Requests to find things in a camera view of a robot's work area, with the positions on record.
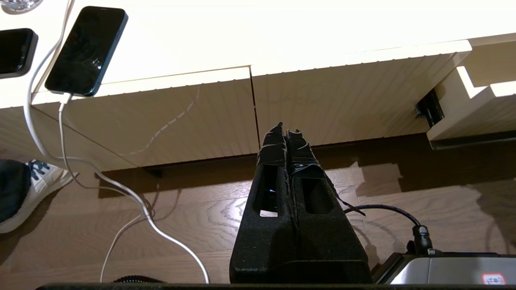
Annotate dark blue smartphone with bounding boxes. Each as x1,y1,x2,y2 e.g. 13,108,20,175
44,6,129,97

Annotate black looped cable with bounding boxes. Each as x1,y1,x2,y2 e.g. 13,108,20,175
345,203,435,256

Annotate thick white power cable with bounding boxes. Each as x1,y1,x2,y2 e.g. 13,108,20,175
22,0,210,284

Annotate black smartphone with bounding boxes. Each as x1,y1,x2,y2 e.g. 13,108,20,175
0,28,39,79

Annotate cream white low cabinet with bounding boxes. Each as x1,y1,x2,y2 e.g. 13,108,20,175
0,0,516,174

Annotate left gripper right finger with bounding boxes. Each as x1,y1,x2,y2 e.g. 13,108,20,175
285,129,372,282

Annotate black corrugated hose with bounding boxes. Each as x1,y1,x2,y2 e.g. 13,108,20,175
113,275,164,284

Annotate short cream drawer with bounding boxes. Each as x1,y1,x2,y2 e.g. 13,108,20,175
31,66,259,170
250,39,472,149

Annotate white sneaker navy stripes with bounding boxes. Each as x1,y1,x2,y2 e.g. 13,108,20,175
0,160,78,235

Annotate thin white phone cable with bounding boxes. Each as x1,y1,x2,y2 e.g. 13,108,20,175
56,93,156,283

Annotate black drawer slide rail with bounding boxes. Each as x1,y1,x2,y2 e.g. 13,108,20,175
415,89,445,128

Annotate glass bottle with red label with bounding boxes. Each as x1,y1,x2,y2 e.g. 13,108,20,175
0,0,44,15

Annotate dark navy trouser leg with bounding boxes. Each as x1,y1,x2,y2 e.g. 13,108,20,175
0,159,33,224

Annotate wide cream drawer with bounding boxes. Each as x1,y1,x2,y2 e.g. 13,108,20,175
427,66,516,150

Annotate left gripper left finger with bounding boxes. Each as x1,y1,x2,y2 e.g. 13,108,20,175
230,122,298,282

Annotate silver device with black cable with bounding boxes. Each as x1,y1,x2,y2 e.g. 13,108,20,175
373,252,516,285

